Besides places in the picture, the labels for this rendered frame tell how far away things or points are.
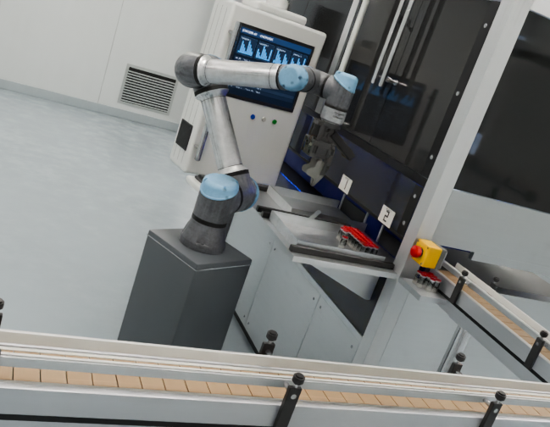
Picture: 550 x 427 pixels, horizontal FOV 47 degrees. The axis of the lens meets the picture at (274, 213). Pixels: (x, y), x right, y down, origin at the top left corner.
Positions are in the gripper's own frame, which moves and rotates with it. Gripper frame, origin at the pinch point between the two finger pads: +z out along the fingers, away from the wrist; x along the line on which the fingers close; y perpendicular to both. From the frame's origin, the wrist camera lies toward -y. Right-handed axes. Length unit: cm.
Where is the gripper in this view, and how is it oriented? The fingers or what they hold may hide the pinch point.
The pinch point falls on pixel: (314, 182)
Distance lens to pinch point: 204.4
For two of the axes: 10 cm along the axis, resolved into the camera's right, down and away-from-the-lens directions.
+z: -3.2, 9.1, 2.7
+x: 3.3, 3.7, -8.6
